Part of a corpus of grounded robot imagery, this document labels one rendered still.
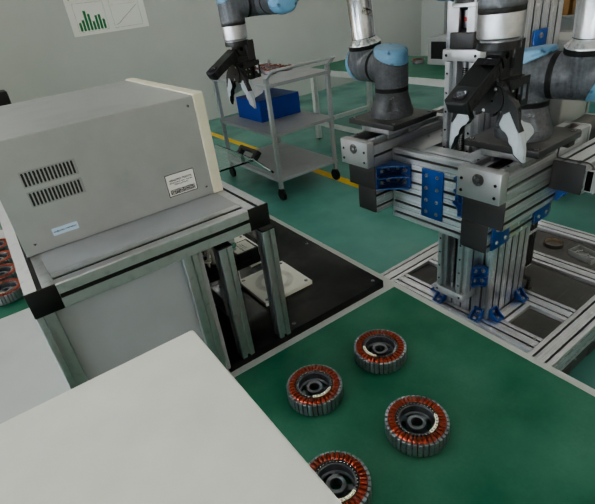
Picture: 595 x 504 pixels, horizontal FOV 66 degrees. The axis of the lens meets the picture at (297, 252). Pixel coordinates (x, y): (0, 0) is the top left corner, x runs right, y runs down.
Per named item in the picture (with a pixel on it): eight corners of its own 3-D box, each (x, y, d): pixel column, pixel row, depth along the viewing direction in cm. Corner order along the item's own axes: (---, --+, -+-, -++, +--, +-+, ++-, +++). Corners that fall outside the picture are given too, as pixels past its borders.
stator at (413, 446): (377, 447, 81) (376, 433, 79) (394, 400, 90) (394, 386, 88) (442, 467, 76) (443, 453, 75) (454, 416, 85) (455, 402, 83)
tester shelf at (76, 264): (154, 158, 142) (150, 143, 140) (270, 223, 92) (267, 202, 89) (-3, 204, 122) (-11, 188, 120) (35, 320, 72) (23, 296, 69)
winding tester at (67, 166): (154, 152, 131) (132, 77, 120) (223, 190, 98) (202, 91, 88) (3, 195, 113) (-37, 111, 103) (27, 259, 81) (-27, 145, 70)
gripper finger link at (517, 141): (551, 148, 81) (527, 102, 81) (533, 158, 78) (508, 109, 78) (536, 155, 83) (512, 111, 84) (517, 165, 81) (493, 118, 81)
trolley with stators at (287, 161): (280, 158, 468) (265, 52, 418) (345, 181, 393) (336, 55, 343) (229, 176, 441) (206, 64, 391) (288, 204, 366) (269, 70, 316)
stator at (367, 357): (381, 333, 107) (381, 320, 105) (417, 358, 99) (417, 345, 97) (344, 355, 102) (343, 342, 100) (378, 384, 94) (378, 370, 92)
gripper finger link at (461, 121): (466, 142, 94) (493, 108, 87) (448, 150, 91) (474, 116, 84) (456, 132, 95) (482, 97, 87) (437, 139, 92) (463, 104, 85)
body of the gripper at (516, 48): (528, 108, 83) (537, 35, 77) (500, 119, 79) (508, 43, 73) (490, 104, 89) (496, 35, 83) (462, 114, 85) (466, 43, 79)
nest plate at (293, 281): (282, 263, 136) (281, 260, 136) (312, 283, 125) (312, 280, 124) (238, 284, 129) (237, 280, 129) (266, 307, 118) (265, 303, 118)
